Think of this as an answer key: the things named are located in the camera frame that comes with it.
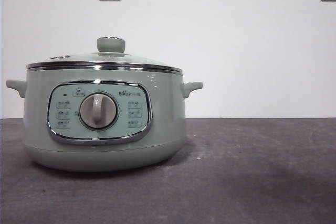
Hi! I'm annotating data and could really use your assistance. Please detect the glass lid with green knob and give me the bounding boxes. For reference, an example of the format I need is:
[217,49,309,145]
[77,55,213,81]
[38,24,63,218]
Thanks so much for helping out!
[26,36,182,74]

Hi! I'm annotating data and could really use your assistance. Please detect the pale green electric pot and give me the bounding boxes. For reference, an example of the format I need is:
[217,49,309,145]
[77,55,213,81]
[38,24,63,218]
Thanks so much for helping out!
[5,66,203,173]

